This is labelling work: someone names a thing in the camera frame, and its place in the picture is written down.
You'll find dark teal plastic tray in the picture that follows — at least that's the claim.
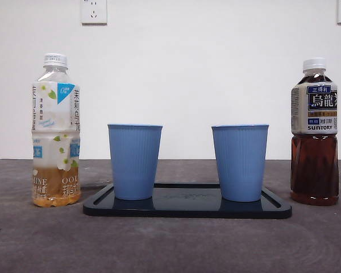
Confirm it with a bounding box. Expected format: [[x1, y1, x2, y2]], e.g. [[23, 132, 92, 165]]
[[82, 183, 293, 219]]

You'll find blue ribbed plastic cup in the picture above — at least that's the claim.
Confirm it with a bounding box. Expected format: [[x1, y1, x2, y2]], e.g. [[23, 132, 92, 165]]
[[211, 123, 270, 202], [107, 123, 163, 201]]

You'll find jasmine oolong tea bottle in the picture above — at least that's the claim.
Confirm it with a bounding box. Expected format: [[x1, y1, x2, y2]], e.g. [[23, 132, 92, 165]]
[[31, 52, 82, 208]]

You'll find dark oolong tea bottle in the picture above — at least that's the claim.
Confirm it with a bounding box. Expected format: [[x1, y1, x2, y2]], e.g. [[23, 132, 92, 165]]
[[289, 57, 339, 206]]

